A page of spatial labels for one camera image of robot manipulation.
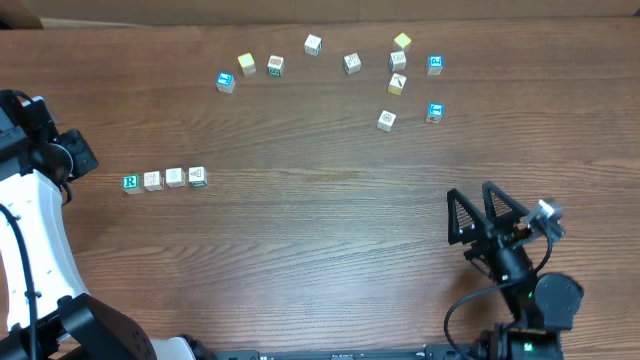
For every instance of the white block blue pattern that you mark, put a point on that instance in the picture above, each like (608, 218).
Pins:
(397, 61)

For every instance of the yellow top block right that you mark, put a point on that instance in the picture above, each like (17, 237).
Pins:
(402, 42)

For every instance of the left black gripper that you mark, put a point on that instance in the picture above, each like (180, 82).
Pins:
(86, 160)

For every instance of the white block grape picture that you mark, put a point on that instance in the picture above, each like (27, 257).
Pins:
(386, 120)

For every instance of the yellow block with tool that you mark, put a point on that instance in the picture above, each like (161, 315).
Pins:
(396, 84)

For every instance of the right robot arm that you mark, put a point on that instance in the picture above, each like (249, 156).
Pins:
(542, 306)

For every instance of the yellow top block left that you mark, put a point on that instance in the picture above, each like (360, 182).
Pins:
(247, 63)

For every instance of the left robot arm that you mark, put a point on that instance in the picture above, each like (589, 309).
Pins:
(48, 300)

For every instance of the block with green B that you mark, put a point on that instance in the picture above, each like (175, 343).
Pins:
(275, 66)

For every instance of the blue top block left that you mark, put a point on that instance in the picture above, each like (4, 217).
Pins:
(225, 82)

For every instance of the blue P block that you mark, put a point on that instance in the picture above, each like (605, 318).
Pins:
(435, 65)

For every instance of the blue top block right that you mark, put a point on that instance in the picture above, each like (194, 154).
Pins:
(435, 112)

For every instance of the white block green triangle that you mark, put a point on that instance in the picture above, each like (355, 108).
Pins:
(197, 176)

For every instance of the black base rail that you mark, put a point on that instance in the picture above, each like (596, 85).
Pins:
(429, 352)

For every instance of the white block green pattern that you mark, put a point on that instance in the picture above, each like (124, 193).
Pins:
(351, 63)

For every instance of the cardboard wall panel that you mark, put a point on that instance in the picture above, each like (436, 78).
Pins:
(33, 13)

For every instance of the green R block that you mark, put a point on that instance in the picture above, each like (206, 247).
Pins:
(131, 184)

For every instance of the plain white block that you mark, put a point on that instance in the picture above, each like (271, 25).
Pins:
(175, 177)

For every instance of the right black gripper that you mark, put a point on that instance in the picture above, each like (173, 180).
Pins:
(488, 235)

